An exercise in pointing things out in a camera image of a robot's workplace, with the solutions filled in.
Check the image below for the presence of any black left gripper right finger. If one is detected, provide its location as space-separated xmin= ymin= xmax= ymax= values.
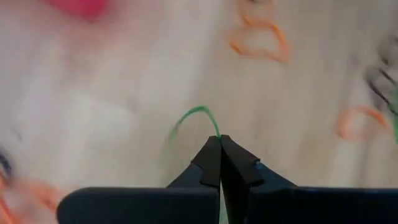
xmin=220 ymin=134 xmax=299 ymax=224

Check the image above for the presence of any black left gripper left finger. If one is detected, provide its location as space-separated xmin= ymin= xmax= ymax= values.
xmin=166 ymin=135 xmax=223 ymax=189

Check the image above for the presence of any green rubber band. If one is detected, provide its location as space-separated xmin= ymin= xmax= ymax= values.
xmin=387 ymin=88 xmax=398 ymax=146
xmin=169 ymin=105 xmax=221 ymax=140

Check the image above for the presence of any orange rubber band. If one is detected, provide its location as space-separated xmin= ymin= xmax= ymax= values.
xmin=229 ymin=17 xmax=290 ymax=64
xmin=236 ymin=0 xmax=276 ymax=26
xmin=0 ymin=174 xmax=62 ymax=224
xmin=336 ymin=105 xmax=390 ymax=141

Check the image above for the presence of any red plastic basket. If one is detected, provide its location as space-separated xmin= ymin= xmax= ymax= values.
xmin=46 ymin=0 xmax=110 ymax=21

